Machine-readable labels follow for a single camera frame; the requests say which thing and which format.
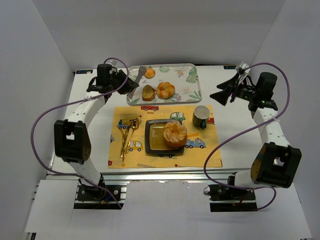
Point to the black corner label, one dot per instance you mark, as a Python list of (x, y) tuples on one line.
[(84, 71), (229, 67)]

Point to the sugared orange donut bread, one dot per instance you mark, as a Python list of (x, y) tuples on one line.
[(175, 134)]

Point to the green ceramic mug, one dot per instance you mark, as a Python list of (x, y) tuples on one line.
[(200, 117)]

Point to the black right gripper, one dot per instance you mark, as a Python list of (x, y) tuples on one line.
[(236, 89)]

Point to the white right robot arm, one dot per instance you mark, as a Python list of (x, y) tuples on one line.
[(277, 161)]

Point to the black corner label left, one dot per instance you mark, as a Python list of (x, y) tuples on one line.
[(84, 71)]

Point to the aluminium table rail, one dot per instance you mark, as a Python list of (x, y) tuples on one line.
[(192, 175)]

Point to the white leaf-print tray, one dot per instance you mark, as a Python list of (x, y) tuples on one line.
[(184, 77)]

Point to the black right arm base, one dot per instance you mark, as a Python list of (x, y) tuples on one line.
[(227, 200)]

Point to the yellow vehicle-print placemat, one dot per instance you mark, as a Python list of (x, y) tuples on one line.
[(198, 145)]

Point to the toasted bread slice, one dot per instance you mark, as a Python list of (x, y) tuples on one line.
[(148, 93)]

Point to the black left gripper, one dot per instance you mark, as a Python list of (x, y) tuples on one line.
[(124, 83)]

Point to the gold fork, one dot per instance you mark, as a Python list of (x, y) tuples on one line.
[(124, 138)]

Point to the twisted ring bread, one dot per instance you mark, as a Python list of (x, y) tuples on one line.
[(165, 90)]

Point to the dark square plate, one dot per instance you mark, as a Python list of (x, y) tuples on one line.
[(154, 141)]

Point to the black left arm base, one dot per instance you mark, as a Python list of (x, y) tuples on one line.
[(89, 197)]

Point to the gold spoon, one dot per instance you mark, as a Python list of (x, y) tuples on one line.
[(131, 132)]

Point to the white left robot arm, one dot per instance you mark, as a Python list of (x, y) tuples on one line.
[(71, 138)]

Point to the black corner label right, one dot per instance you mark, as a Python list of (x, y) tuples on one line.
[(229, 67)]

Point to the round bread bun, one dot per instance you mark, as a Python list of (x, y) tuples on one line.
[(150, 73)]

